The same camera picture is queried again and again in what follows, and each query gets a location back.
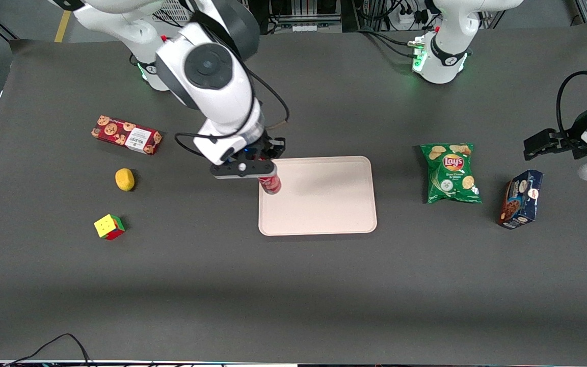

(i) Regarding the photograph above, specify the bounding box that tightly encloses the background equipment rack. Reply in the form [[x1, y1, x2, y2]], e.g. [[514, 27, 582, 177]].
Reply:
[[260, 0, 342, 34]]

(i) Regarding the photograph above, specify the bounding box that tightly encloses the green Lay's chips bag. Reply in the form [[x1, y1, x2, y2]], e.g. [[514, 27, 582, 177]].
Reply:
[[420, 143, 483, 204]]

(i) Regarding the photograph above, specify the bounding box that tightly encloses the black cable bundle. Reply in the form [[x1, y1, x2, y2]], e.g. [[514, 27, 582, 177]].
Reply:
[[357, 28, 424, 60]]

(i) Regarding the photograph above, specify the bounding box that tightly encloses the black cable on table edge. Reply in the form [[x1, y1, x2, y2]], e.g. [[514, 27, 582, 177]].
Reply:
[[6, 333, 93, 367]]

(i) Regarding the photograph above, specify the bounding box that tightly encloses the red soda can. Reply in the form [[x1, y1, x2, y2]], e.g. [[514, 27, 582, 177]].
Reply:
[[257, 175, 282, 195]]

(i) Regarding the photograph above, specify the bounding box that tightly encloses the rubik's cube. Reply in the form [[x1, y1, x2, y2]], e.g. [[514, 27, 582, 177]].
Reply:
[[94, 214, 126, 241]]

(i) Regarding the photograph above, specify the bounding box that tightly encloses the white power strip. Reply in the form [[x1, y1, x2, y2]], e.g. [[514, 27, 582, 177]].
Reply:
[[397, 9, 429, 26]]

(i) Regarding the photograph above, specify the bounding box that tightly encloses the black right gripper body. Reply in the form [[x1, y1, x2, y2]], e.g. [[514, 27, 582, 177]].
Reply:
[[245, 137, 286, 161]]

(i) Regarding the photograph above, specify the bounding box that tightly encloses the yellow lemon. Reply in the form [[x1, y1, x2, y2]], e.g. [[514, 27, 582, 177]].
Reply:
[[115, 168, 136, 192]]

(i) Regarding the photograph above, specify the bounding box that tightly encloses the red Walkers cookie box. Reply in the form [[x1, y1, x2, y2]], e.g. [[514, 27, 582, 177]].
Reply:
[[91, 115, 163, 155]]

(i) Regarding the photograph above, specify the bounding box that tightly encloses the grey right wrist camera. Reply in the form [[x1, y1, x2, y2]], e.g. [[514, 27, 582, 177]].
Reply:
[[210, 159, 278, 179]]

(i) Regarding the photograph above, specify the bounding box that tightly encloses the blue chocolate cookie box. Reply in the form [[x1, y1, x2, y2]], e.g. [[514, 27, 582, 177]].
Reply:
[[497, 170, 544, 229]]

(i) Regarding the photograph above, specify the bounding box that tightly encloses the beige plastic tray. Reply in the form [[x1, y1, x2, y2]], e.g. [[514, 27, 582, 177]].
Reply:
[[258, 156, 378, 237]]

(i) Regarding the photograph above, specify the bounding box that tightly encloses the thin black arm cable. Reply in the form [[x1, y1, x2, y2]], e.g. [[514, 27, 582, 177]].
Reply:
[[232, 51, 290, 130], [175, 132, 219, 158]]

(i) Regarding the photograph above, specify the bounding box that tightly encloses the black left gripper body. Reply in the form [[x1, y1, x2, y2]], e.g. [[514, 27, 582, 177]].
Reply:
[[561, 104, 587, 156]]

